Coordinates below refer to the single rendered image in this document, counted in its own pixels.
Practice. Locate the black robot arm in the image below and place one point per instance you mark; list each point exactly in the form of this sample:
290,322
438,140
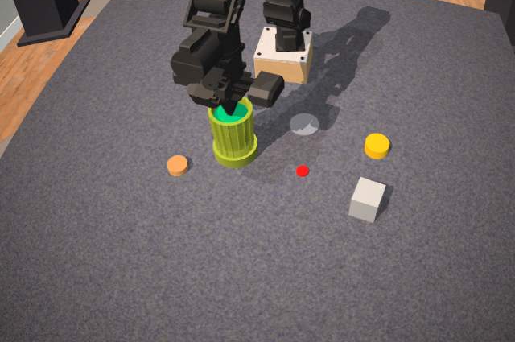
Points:
216,35

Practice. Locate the yellow short cylinder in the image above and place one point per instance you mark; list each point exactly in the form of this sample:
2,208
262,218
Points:
376,146

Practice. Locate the orange disc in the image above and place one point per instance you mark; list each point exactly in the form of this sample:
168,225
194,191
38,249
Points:
177,165

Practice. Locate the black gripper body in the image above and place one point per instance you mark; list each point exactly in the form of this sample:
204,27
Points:
262,91

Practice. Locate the olive-green ribbed jar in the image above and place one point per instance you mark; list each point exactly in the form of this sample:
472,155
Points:
236,144

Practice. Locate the light grey flat disc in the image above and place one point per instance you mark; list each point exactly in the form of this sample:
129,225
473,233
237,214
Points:
304,124

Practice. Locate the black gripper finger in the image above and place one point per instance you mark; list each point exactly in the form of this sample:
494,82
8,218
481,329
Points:
225,108
233,102

